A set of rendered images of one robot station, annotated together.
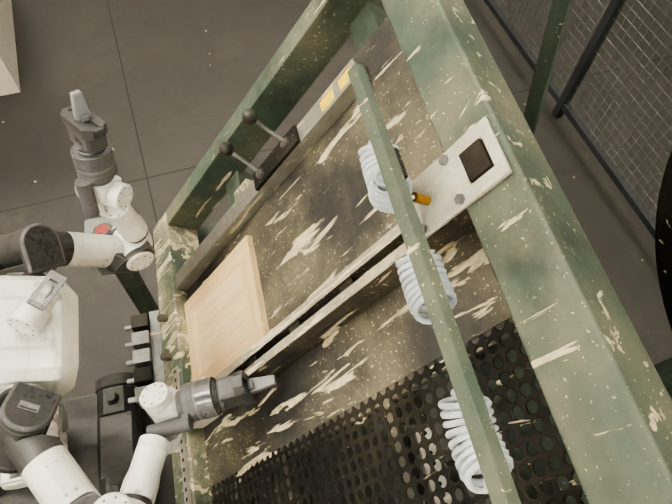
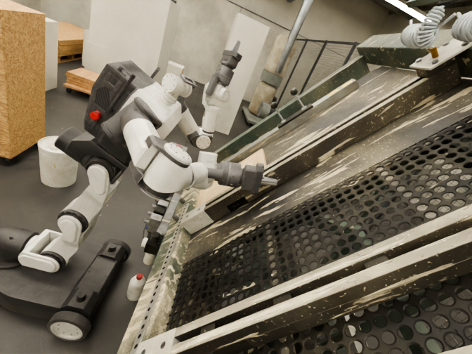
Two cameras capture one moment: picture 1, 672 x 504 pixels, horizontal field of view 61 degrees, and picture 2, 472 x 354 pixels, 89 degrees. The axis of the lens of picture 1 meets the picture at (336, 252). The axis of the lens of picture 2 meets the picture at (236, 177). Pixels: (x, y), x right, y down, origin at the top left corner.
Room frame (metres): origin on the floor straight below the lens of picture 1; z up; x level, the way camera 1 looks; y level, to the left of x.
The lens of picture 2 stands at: (-0.43, 0.14, 1.63)
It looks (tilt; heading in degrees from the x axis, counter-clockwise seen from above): 27 degrees down; 8
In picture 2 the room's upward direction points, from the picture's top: 24 degrees clockwise
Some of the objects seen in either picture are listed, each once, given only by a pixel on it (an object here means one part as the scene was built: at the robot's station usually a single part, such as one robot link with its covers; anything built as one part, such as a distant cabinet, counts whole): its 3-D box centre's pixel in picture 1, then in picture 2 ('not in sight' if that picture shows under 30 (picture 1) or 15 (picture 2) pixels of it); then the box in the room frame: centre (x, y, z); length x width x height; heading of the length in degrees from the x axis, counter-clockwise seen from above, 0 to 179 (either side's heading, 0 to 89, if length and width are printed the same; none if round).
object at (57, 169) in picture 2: not in sight; (60, 156); (1.05, 1.86, 0.24); 0.32 x 0.30 x 0.47; 24
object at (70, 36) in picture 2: not in sight; (63, 40); (4.48, 5.83, 0.22); 2.46 x 1.04 x 0.44; 24
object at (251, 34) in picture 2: not in sight; (232, 78); (4.45, 1.67, 1.03); 0.60 x 0.58 x 2.05; 24
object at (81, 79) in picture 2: not in sight; (88, 84); (2.98, 3.54, 0.15); 0.61 x 0.51 x 0.31; 24
